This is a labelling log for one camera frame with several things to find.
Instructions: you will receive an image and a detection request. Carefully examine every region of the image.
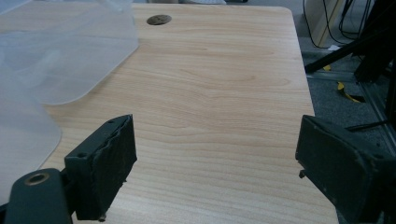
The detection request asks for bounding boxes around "large translucent plastic sheet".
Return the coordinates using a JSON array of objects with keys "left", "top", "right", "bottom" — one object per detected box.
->
[{"left": 0, "top": 0, "right": 140, "bottom": 105}]

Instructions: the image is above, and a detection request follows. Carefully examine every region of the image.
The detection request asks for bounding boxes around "round brown cable grommet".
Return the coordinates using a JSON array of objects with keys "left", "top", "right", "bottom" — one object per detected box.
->
[{"left": 146, "top": 14, "right": 173, "bottom": 26}]

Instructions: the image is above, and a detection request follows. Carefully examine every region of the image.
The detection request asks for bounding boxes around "yellow tape strip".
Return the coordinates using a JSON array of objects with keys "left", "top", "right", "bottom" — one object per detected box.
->
[{"left": 337, "top": 81, "right": 366, "bottom": 104}]

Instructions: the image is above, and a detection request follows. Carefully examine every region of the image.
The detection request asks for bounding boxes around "looped black cable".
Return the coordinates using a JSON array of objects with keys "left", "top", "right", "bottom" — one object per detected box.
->
[{"left": 337, "top": 0, "right": 376, "bottom": 41}]

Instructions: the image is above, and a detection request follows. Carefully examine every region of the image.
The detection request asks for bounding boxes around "black metal stand frame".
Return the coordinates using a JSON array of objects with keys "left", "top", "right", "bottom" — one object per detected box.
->
[{"left": 354, "top": 0, "right": 396, "bottom": 82}]

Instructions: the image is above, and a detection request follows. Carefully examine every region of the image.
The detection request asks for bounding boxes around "light wooden cabinet panel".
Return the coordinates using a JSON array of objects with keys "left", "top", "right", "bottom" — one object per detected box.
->
[{"left": 304, "top": 0, "right": 346, "bottom": 49}]

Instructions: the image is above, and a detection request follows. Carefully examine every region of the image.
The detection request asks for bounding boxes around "small translucent plastic sheet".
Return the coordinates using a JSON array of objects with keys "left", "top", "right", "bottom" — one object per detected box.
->
[{"left": 0, "top": 69, "right": 63, "bottom": 206}]

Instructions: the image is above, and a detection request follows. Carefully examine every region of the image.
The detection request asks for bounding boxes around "thin black cable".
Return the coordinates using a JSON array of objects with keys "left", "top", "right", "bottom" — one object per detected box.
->
[{"left": 302, "top": 0, "right": 331, "bottom": 49}]

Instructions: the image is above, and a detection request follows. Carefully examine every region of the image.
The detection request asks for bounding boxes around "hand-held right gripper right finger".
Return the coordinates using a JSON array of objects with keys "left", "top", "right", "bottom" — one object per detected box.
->
[{"left": 294, "top": 115, "right": 396, "bottom": 224}]

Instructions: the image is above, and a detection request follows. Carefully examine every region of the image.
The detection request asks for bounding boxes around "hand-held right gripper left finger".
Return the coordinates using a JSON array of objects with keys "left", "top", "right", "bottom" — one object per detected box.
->
[{"left": 64, "top": 114, "right": 138, "bottom": 222}]

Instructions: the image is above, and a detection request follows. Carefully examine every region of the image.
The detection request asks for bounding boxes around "black stand leg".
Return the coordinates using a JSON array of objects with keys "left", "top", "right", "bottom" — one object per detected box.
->
[{"left": 304, "top": 29, "right": 396, "bottom": 75}]

